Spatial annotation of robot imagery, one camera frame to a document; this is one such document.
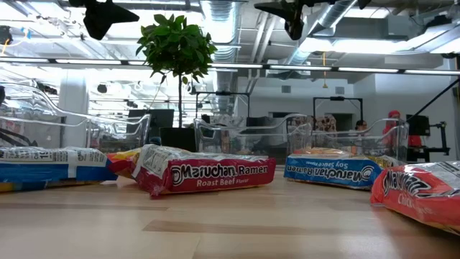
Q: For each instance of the blue Maruchan ramen packet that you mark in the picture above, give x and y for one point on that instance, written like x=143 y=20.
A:
x=36 y=169
x=323 y=172

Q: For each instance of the black background rig frame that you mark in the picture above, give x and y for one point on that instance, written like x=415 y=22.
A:
x=223 y=93
x=338 y=98

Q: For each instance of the black horizontal light beam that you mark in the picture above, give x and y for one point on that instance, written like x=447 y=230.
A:
x=323 y=67

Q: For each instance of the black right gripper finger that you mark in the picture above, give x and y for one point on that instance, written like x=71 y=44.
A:
x=276 y=4
x=278 y=13

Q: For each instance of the red Maruchan ramen packet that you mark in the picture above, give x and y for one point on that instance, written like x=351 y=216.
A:
x=201 y=176

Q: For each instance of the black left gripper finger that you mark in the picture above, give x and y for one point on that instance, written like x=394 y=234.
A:
x=116 y=18
x=116 y=10

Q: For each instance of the small black background monitor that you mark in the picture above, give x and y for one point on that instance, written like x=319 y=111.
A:
x=418 y=125

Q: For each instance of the silver ventilation duct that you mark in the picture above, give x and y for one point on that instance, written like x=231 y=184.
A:
x=224 y=21
x=323 y=18

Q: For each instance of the person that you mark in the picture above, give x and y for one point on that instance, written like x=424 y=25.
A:
x=393 y=120
x=361 y=125

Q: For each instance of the green leafy plant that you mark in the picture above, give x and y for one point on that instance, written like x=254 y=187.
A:
x=176 y=46

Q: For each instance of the clear plastic bin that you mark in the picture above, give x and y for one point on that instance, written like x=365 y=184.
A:
x=359 y=144
x=251 y=144
x=108 y=140

